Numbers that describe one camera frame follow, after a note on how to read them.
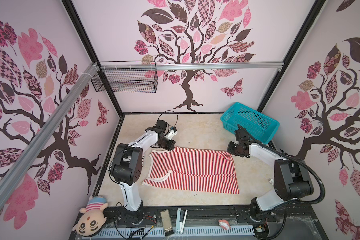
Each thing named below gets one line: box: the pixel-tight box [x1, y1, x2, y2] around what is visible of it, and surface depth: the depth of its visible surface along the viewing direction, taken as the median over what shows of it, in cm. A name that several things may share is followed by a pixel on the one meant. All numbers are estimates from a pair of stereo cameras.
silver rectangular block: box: [160, 209, 174, 237], surface depth 71 cm
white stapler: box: [175, 208, 188, 234], surface depth 72 cm
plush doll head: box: [72, 195, 108, 237], surface depth 69 cm
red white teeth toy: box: [218, 219, 231, 231], surface depth 69 cm
